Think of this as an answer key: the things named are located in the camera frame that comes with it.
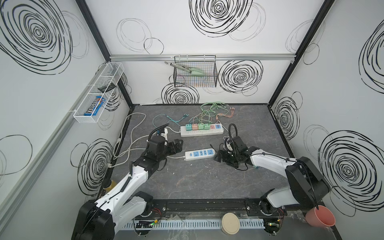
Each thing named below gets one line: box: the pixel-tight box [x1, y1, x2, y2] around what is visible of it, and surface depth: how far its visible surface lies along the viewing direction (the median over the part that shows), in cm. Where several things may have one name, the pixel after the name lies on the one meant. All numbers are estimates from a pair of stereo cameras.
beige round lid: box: [221, 212, 240, 235], surface depth 66 cm
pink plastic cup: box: [305, 205, 336, 227], surface depth 65 cm
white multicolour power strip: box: [180, 123, 224, 138], surface depth 103 cm
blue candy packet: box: [84, 96, 106, 116], surface depth 71 cm
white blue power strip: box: [184, 148, 216, 161], surface depth 93 cm
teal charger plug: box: [185, 123, 193, 131], surface depth 101 cm
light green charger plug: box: [198, 122, 204, 130], surface depth 101 cm
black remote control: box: [97, 82, 117, 93], surface depth 80 cm
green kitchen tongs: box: [164, 61, 205, 76], surface depth 94 cm
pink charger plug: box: [192, 123, 198, 131], surface depth 101 cm
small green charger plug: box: [204, 123, 211, 130], surface depth 101 cm
